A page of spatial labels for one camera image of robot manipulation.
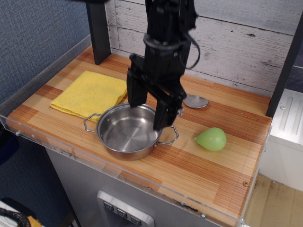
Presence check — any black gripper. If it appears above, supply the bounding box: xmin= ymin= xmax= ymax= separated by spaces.
xmin=126 ymin=41 xmax=187 ymax=131

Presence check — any stainless steel two-handled pan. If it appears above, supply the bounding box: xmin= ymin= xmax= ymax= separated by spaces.
xmin=83 ymin=103 xmax=179 ymax=161

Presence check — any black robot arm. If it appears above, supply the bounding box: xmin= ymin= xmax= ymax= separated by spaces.
xmin=127 ymin=0 xmax=198 ymax=131

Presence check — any folded yellow cloth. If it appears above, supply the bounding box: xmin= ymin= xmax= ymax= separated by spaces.
xmin=50 ymin=71 xmax=127 ymax=119

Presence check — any green plastic pear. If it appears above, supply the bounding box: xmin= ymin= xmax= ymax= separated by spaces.
xmin=194 ymin=127 xmax=227 ymax=151

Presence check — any silver cabinet with button panel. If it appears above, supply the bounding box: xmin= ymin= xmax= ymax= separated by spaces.
xmin=46 ymin=148 xmax=225 ymax=227

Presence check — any white aluminium side block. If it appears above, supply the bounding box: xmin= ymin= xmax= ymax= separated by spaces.
xmin=259 ymin=89 xmax=303 ymax=191

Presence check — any yellow object bottom left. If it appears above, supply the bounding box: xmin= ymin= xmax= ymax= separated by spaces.
xmin=27 ymin=216 xmax=44 ymax=227

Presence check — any blue-handled metal spoon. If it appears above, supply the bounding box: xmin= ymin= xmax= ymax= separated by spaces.
xmin=183 ymin=94 xmax=209 ymax=109

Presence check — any black left vertical post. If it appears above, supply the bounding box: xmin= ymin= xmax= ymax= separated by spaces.
xmin=85 ymin=0 xmax=111 ymax=65

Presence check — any black vertical post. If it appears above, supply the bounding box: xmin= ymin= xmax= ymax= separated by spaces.
xmin=85 ymin=0 xmax=111 ymax=65
xmin=266 ymin=15 xmax=303 ymax=117

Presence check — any black right vertical post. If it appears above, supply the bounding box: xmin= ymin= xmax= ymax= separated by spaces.
xmin=266 ymin=15 xmax=303 ymax=117

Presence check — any clear acrylic guard rail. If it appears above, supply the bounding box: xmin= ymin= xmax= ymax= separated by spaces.
xmin=0 ymin=37 xmax=271 ymax=227

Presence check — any black braided cable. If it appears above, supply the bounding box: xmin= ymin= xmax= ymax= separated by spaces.
xmin=0 ymin=208 xmax=30 ymax=227

